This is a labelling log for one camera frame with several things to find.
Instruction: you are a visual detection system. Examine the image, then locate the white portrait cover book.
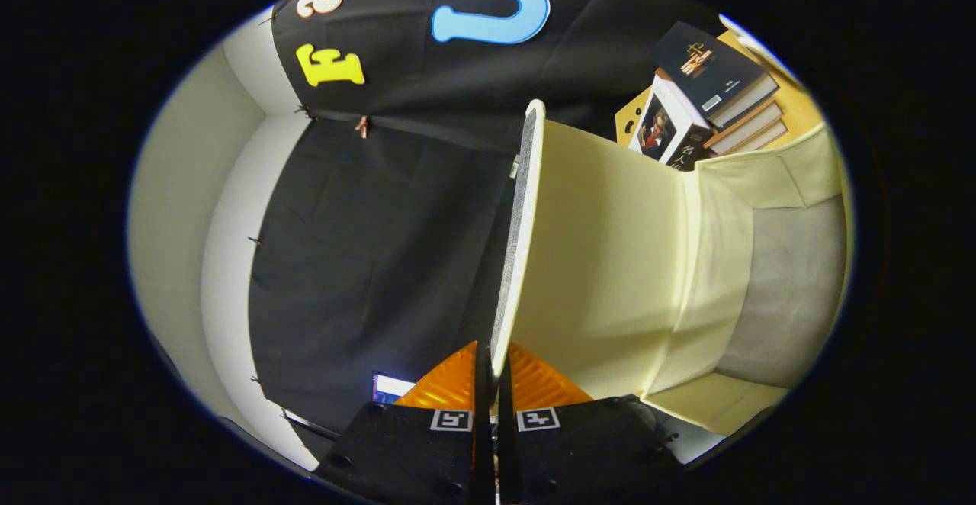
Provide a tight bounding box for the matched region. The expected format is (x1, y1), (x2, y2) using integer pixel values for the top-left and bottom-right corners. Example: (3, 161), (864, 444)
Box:
(628, 74), (714, 172)

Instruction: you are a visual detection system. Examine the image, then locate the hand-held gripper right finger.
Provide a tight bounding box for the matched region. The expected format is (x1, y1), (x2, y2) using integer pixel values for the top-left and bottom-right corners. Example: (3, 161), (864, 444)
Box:
(497, 343), (683, 505)

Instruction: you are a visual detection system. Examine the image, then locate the lit screen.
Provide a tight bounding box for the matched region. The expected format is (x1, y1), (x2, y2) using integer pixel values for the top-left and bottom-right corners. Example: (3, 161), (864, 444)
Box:
(371, 372), (416, 404)

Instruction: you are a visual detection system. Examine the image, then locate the black backdrop cloth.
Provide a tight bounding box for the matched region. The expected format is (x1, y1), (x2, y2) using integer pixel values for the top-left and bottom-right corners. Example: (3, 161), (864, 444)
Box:
(248, 0), (725, 445)

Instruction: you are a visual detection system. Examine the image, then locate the brown cover book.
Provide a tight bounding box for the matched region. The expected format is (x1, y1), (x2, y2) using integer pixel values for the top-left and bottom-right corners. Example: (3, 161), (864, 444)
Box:
(703, 99), (785, 149)
(717, 119), (790, 156)

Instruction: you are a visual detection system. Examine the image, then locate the dark cover book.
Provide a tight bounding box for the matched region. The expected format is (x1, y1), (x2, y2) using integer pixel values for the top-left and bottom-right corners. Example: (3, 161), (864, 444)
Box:
(652, 21), (780, 128)

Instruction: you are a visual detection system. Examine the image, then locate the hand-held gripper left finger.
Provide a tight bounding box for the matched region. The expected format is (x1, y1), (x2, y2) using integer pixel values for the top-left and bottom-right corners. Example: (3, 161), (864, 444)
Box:
(316, 341), (493, 505)

